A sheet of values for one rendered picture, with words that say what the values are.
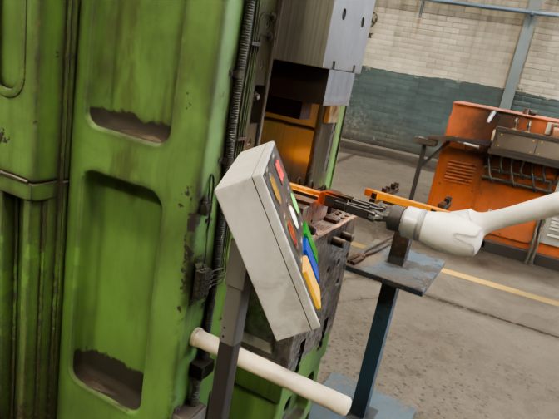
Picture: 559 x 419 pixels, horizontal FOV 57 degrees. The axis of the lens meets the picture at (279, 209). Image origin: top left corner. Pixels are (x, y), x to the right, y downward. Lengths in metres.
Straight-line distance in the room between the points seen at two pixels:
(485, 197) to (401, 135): 4.30
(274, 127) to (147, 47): 0.65
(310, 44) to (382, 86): 7.83
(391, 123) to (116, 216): 7.91
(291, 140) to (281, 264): 1.04
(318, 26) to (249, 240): 0.70
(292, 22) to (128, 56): 0.43
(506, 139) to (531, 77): 4.26
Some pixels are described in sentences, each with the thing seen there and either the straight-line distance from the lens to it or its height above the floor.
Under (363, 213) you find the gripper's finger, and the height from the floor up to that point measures 1.00.
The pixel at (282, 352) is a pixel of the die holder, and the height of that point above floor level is 0.55.
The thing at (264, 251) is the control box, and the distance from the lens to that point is 0.82.
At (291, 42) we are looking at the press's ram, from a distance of 1.39.
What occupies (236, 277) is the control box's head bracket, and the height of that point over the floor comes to 0.95.
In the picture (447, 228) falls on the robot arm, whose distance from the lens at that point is 1.42.
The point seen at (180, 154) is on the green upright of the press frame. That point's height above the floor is 1.12.
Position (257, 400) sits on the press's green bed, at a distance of 1.72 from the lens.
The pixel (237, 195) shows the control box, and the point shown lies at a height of 1.16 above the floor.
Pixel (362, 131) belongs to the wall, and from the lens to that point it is 9.26.
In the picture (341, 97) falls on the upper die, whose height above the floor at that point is 1.29.
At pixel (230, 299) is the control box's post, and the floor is 0.90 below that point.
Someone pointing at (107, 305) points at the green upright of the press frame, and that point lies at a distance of 1.61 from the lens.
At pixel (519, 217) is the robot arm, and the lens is 1.54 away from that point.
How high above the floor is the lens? 1.37
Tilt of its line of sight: 16 degrees down
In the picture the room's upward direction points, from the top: 10 degrees clockwise
